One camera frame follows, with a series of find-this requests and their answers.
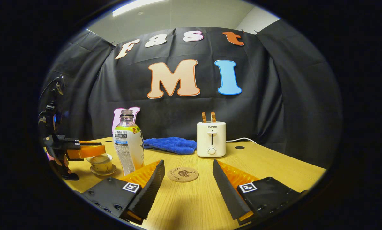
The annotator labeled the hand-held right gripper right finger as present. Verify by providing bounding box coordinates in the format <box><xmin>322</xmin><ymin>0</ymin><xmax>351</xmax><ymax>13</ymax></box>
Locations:
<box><xmin>213</xmin><ymin>159</ymin><xmax>309</xmax><ymax>226</ymax></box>

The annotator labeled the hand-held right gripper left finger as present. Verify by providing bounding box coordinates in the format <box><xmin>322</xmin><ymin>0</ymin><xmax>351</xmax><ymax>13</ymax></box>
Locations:
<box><xmin>81</xmin><ymin>159</ymin><xmax>166</xmax><ymax>225</ymax></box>

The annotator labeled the round wooden coaster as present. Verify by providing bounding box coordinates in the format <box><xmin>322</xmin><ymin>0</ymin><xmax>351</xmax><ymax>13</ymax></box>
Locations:
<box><xmin>168</xmin><ymin>167</ymin><xmax>199</xmax><ymax>183</ymax></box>

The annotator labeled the clear labelled water bottle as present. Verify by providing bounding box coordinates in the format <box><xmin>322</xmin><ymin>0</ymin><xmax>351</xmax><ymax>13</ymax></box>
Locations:
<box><xmin>113</xmin><ymin>109</ymin><xmax>145</xmax><ymax>176</ymax></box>

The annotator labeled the cream ceramic saucer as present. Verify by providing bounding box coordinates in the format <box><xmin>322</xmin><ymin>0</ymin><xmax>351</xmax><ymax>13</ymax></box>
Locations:
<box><xmin>90</xmin><ymin>164</ymin><xmax>117</xmax><ymax>176</ymax></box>

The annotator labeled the blue towel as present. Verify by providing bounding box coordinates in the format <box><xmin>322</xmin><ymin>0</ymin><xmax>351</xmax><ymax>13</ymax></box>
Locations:
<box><xmin>143</xmin><ymin>137</ymin><xmax>197</xmax><ymax>155</ymax></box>

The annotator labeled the white toaster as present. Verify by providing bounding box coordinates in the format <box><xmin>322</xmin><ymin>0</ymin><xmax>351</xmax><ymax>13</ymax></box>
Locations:
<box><xmin>197</xmin><ymin>121</ymin><xmax>227</xmax><ymax>158</ymax></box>

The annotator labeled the black backdrop cloth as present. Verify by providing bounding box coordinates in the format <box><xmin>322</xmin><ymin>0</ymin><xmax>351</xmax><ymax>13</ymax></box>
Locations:
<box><xmin>42</xmin><ymin>27</ymin><xmax>343</xmax><ymax>168</ymax></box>

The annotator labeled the white power cable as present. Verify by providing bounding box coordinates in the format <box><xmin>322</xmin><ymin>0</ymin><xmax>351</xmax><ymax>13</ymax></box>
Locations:
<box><xmin>226</xmin><ymin>137</ymin><xmax>258</xmax><ymax>144</ymax></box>

